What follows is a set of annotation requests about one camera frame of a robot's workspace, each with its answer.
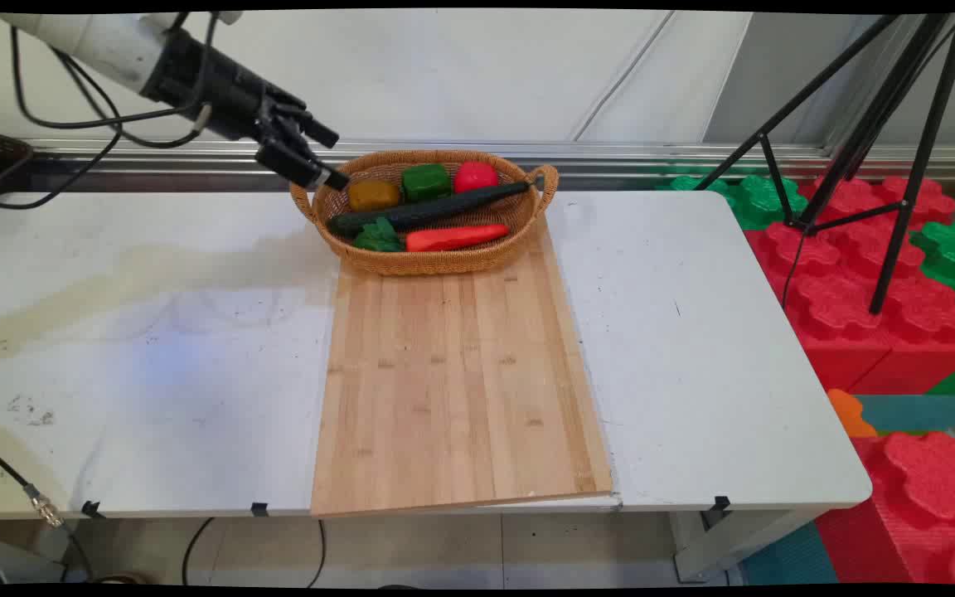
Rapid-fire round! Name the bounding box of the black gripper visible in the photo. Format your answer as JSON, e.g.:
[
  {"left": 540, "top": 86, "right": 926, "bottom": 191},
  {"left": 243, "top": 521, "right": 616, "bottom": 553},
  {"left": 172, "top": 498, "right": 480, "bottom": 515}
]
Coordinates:
[{"left": 142, "top": 29, "right": 351, "bottom": 192}]

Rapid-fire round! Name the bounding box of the dark green toy cucumber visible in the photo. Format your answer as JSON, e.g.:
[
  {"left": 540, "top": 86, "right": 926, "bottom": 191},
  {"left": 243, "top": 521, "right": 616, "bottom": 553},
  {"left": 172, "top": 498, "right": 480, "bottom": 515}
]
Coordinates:
[{"left": 327, "top": 178, "right": 545, "bottom": 239}]

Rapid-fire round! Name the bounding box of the green leafy toy vegetable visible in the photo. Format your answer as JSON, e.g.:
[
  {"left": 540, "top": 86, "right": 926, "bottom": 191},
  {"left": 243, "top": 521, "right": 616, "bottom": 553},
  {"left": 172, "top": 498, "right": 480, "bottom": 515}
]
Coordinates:
[{"left": 352, "top": 217, "right": 404, "bottom": 253}]

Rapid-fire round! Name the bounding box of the green toy bell pepper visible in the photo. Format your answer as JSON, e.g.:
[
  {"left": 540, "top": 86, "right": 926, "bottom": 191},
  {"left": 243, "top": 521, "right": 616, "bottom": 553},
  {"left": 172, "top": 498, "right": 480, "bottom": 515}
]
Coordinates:
[{"left": 400, "top": 163, "right": 453, "bottom": 204}]

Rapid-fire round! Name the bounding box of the red toy tomato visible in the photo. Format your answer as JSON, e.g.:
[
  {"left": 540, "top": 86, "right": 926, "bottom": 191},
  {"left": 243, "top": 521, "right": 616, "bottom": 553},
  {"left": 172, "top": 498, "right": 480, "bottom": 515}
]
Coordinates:
[{"left": 453, "top": 161, "right": 501, "bottom": 195}]

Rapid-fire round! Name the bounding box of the orange-red toy carrot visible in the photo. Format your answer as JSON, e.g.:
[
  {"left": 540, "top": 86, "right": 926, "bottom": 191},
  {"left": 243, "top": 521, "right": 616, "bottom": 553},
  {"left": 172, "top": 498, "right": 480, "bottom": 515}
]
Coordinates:
[{"left": 405, "top": 224, "right": 511, "bottom": 253}]

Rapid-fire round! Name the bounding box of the bamboo cutting board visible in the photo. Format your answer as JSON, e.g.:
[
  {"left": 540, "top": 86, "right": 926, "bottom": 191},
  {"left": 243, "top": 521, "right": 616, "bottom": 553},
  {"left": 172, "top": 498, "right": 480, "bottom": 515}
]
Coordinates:
[{"left": 310, "top": 217, "right": 613, "bottom": 517}]

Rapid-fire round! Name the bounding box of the dark brown storage basket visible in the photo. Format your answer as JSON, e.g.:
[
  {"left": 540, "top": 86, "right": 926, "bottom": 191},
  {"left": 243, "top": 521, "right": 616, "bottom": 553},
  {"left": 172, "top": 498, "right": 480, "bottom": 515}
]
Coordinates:
[{"left": 0, "top": 126, "right": 35, "bottom": 200}]

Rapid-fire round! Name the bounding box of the green foam block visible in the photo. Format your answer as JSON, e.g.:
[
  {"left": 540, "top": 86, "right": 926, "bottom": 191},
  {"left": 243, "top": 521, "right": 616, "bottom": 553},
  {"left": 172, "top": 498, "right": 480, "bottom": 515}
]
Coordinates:
[
  {"left": 909, "top": 220, "right": 955, "bottom": 345},
  {"left": 656, "top": 172, "right": 810, "bottom": 231}
]

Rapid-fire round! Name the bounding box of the large red foam block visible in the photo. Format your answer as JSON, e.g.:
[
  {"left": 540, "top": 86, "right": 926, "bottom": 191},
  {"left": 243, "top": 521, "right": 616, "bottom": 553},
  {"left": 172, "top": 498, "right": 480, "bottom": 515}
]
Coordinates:
[{"left": 743, "top": 176, "right": 955, "bottom": 396}]

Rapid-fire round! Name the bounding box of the white table leg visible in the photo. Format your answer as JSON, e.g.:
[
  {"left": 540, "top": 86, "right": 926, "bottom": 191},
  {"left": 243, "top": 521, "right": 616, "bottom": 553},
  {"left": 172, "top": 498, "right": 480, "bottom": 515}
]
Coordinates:
[{"left": 668, "top": 507, "right": 818, "bottom": 583}]

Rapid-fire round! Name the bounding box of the orange foam piece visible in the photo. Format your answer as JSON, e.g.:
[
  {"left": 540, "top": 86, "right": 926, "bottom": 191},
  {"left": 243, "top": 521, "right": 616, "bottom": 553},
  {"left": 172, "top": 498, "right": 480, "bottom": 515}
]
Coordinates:
[{"left": 827, "top": 388, "right": 878, "bottom": 439}]

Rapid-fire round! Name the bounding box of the teal foam mat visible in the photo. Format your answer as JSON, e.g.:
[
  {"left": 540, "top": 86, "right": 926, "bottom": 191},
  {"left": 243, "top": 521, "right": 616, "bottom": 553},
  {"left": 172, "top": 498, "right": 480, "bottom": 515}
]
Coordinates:
[{"left": 855, "top": 394, "right": 955, "bottom": 434}]

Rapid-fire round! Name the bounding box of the woven wicker basket with handles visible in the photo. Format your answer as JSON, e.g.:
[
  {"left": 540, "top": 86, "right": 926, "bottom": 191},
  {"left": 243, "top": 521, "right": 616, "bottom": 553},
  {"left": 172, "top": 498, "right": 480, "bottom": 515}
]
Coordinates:
[{"left": 289, "top": 149, "right": 560, "bottom": 277}]

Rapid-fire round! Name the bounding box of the black robot wrist cable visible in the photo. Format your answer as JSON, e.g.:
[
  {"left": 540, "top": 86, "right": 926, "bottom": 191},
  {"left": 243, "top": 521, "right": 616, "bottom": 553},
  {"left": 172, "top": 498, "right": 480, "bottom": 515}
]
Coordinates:
[{"left": 10, "top": 12, "right": 221, "bottom": 150}]

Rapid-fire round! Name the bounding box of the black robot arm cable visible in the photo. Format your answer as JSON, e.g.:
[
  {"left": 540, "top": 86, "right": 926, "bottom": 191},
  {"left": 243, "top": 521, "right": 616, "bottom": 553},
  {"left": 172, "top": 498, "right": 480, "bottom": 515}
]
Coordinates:
[{"left": 0, "top": 50, "right": 126, "bottom": 213}]

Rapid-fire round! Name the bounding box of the aluminium wall rail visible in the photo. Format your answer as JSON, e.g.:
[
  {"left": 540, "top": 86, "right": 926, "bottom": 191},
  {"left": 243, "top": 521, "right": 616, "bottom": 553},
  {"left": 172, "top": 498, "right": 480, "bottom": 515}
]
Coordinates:
[{"left": 30, "top": 138, "right": 955, "bottom": 180}]

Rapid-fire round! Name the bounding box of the black cable under table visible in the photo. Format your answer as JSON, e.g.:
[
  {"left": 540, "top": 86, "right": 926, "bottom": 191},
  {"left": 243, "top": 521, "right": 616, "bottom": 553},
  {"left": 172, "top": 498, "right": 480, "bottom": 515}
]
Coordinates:
[{"left": 182, "top": 517, "right": 327, "bottom": 587}]

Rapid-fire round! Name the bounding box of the black cable with metal connector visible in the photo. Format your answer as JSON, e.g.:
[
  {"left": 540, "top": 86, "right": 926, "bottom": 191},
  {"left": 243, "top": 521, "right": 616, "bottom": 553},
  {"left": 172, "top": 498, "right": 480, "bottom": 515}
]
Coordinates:
[{"left": 0, "top": 433, "right": 65, "bottom": 529}]

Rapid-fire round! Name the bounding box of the thin black tripod cable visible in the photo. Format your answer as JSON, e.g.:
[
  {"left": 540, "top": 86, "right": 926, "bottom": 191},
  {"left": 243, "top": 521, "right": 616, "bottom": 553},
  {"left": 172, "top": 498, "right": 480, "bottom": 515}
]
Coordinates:
[{"left": 780, "top": 222, "right": 812, "bottom": 313}]

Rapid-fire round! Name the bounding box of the black camera tripod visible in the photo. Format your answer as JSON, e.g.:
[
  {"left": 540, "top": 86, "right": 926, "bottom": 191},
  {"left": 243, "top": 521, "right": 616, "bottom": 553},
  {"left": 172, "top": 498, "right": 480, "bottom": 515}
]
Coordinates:
[{"left": 693, "top": 12, "right": 955, "bottom": 316}]

